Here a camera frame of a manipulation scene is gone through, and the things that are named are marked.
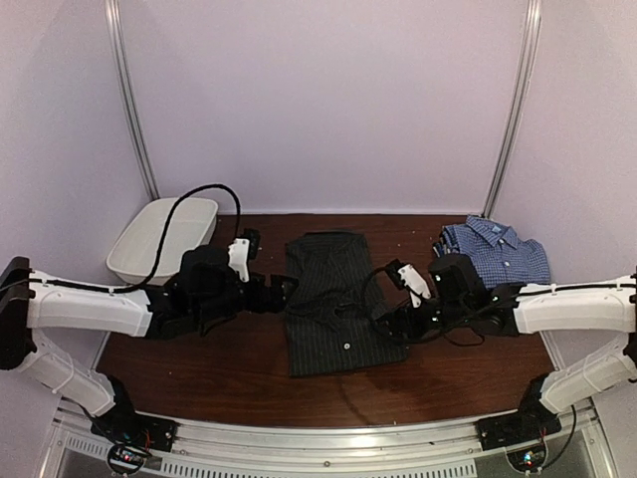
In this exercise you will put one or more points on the front aluminium rail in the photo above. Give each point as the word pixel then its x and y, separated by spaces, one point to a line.
pixel 448 448

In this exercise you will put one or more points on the aluminium frame post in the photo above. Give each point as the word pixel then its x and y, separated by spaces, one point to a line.
pixel 130 110
pixel 527 58

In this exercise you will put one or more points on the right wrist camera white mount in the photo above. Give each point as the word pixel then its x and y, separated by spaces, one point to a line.
pixel 405 277

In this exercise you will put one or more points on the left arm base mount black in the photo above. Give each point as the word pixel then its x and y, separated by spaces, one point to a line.
pixel 123 425

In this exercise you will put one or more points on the white plastic basin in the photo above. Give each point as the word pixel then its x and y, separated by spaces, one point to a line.
pixel 156 239

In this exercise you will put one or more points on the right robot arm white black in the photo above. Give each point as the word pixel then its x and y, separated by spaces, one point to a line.
pixel 453 296

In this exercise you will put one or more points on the blue checked shirt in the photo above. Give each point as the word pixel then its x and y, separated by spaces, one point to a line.
pixel 497 252

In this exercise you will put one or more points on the left aluminium frame post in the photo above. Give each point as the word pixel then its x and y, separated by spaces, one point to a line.
pixel 130 110

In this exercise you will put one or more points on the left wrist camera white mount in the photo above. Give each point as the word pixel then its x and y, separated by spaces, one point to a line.
pixel 241 251

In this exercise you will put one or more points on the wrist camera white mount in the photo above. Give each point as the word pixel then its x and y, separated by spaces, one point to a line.
pixel 405 277
pixel 241 251

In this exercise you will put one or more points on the black pinstriped long sleeve shirt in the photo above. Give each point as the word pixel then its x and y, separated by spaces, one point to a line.
pixel 327 317

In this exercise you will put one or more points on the right aluminium frame post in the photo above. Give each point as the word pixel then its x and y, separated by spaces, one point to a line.
pixel 527 58

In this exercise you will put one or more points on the circuit board with leds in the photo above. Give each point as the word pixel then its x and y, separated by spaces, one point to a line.
pixel 122 459
pixel 527 460

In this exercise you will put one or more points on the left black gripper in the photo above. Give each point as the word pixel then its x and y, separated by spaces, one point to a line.
pixel 275 303

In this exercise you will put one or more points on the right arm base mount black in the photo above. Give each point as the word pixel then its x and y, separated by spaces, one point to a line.
pixel 531 422

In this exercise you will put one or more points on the left circuit board with leds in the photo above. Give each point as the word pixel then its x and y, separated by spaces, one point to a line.
pixel 122 459

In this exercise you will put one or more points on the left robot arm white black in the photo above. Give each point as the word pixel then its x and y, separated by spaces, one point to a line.
pixel 210 288

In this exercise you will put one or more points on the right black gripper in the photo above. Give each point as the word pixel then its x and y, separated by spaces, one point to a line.
pixel 396 318

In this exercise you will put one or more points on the right circuit board with leds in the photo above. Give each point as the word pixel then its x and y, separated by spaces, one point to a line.
pixel 527 460

